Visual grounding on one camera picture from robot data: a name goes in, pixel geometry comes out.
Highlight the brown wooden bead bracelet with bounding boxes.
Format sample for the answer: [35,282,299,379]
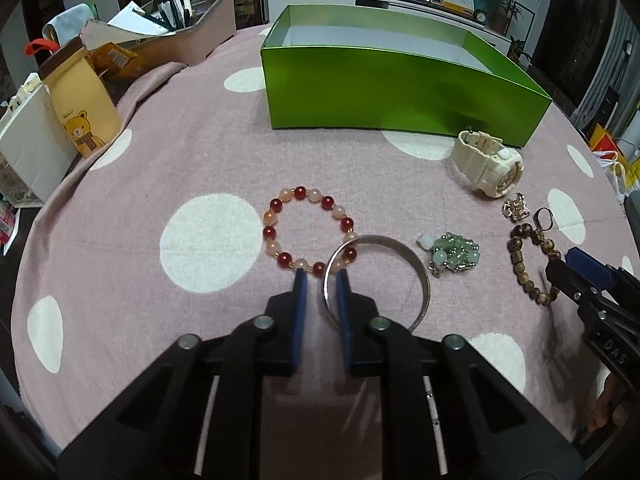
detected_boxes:
[509,207,563,307]

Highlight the white low cabinet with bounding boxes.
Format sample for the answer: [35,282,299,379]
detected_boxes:
[265,0,513,56]

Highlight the white storage box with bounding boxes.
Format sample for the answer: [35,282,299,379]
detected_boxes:
[0,82,78,206]

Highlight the tall potted plant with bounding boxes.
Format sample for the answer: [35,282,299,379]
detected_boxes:
[490,0,523,33]

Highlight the grey folded cloth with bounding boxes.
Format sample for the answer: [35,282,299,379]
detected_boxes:
[42,3,103,43]

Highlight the person's right hand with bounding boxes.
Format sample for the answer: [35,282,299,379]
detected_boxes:
[585,374,632,434]

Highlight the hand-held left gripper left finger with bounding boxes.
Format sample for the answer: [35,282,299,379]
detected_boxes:
[55,269,308,480]

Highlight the bear print paper bag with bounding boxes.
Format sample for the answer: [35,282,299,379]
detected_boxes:
[39,36,124,159]

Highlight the green cardboard box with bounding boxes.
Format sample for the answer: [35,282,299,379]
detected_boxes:
[260,4,553,148]

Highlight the white paper sheets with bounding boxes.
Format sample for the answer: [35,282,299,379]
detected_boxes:
[107,1,176,36]

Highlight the red and peach bead bracelet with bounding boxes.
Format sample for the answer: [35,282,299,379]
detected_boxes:
[262,186,358,277]

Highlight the pink desk organizer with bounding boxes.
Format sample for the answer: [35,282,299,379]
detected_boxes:
[80,0,237,67]

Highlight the striped curtain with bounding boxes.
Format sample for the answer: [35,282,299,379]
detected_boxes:
[570,5,633,131]

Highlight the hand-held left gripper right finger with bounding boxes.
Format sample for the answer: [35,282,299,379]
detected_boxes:
[336,269,586,480]

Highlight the silver metal bangle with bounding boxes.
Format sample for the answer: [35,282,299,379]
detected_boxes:
[322,235,431,333]

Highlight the bunch of pens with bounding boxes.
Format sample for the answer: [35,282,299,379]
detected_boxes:
[157,0,196,28]

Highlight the orange snack packet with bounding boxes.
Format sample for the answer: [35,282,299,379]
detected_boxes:
[90,42,138,78]

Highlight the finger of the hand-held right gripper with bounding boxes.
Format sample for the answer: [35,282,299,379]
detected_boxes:
[566,247,618,291]
[545,259,601,307]

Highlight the cream white wristwatch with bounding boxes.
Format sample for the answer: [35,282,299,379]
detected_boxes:
[452,129,524,198]

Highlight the green bead bracelet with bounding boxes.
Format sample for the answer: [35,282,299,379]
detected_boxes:
[417,231,482,279]

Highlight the pink polka dot tablecloth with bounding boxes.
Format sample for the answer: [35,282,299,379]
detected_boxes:
[10,22,626,451]

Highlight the small potted plant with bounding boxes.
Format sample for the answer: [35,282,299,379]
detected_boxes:
[509,37,533,68]

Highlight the small gold brooch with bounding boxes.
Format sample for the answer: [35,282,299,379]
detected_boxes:
[501,192,532,222]

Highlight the yellow shopping bags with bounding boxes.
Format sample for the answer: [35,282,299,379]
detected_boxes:
[590,127,640,201]

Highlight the red strap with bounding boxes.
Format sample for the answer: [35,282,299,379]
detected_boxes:
[25,39,60,57]

